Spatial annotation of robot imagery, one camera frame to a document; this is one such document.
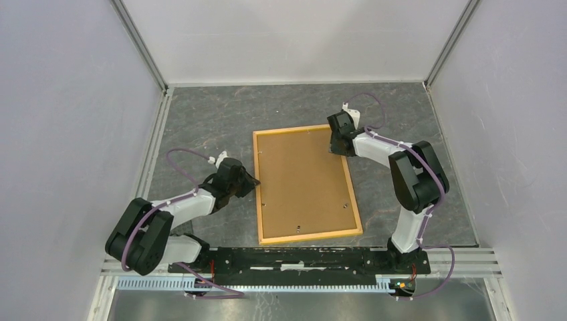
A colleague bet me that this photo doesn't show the orange wooden picture frame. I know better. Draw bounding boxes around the orange wooden picture frame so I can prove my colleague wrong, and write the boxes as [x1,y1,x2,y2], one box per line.
[252,124,364,246]

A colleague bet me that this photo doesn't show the brown cardboard backing board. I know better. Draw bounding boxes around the brown cardboard backing board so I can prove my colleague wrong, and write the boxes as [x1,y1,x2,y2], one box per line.
[257,128,358,239]

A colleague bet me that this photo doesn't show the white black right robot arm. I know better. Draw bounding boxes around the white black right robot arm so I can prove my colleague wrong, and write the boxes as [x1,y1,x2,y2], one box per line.
[327,110,449,273]

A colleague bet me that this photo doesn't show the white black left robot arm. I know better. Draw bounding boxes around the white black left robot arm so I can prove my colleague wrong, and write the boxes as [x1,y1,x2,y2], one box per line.
[104,157,260,276]

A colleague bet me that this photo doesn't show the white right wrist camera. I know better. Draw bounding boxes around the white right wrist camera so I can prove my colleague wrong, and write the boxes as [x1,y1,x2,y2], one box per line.
[342,102,360,128]

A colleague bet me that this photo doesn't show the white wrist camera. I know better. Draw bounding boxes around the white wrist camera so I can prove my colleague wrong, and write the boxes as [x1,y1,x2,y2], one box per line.
[207,150,228,169]
[342,102,360,128]

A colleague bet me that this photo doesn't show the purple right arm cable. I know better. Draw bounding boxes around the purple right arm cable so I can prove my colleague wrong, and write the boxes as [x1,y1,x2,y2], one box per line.
[347,92,456,302]

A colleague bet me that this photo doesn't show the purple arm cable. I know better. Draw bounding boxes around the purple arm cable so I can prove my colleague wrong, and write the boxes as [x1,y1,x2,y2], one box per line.
[120,148,245,300]
[347,92,456,302]

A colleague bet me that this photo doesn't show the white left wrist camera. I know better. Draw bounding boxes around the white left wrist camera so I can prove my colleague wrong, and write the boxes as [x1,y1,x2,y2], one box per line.
[207,150,228,169]

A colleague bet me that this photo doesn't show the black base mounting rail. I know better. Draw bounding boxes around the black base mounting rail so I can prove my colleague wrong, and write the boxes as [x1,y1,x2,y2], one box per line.
[189,247,431,286]

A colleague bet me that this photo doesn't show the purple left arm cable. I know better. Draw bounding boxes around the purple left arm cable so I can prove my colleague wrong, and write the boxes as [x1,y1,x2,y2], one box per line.
[120,148,245,300]

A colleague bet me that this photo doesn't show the aluminium extrusion frame rail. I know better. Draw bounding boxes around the aluminium extrusion frame rail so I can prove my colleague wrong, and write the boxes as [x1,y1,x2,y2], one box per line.
[88,246,516,320]

